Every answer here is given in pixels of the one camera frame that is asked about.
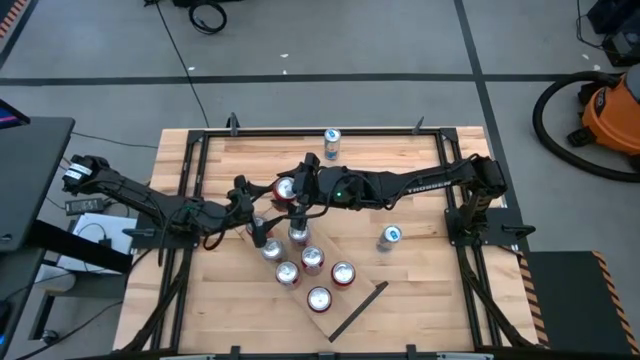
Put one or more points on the black mat hazard stripes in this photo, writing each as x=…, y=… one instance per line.
x=565, y=300
x=12, y=15

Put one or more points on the orange shop vacuum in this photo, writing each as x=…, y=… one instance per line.
x=537, y=117
x=610, y=115

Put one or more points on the silver diet cola can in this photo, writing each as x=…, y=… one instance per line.
x=299, y=237
x=273, y=250

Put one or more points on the black power adapter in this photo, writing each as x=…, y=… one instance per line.
x=82, y=206

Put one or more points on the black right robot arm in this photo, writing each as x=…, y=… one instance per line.
x=430, y=185

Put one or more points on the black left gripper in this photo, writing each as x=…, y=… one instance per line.
x=240, y=210

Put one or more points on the black metal table frame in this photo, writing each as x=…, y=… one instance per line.
x=300, y=132

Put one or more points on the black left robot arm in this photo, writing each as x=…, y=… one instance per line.
x=130, y=192

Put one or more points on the black equipment case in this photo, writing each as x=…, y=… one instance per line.
x=620, y=45

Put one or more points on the wooden shelf black end frames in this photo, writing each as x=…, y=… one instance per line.
x=345, y=306

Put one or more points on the black desk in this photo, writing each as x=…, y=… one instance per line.
x=30, y=175

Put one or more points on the white box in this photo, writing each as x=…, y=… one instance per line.
x=90, y=227

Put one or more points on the black laptop screen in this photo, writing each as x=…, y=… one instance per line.
x=10, y=117

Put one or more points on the black table clamp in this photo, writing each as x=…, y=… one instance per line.
x=233, y=124
x=235, y=352
x=411, y=351

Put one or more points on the blue silver energy drink can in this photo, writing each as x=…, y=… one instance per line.
x=332, y=136
x=391, y=235

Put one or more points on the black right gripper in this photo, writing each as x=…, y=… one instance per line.
x=307, y=185

